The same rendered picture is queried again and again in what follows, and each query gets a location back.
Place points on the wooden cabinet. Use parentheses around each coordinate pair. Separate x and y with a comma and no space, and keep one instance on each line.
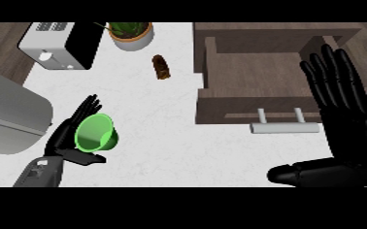
(281,34)

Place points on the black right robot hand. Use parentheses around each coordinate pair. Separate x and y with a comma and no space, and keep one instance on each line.
(342,116)

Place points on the white and black toaster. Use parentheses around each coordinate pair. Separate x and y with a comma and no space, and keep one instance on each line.
(61,44)

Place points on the brown bread loaf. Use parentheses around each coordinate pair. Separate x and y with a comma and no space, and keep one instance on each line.
(161,66)

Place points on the grey rounded appliance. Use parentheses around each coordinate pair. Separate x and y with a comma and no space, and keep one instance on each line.
(19,118)

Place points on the green cup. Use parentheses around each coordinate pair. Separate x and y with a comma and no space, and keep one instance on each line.
(96,133)

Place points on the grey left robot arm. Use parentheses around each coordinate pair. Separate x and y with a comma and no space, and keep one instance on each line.
(40,172)

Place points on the potted plant in white pot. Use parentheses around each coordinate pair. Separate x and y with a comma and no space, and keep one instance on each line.
(129,34)

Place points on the open wooden drawer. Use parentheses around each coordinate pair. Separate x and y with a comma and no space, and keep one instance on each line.
(260,84)

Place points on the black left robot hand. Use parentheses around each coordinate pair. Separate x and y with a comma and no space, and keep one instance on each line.
(61,136)

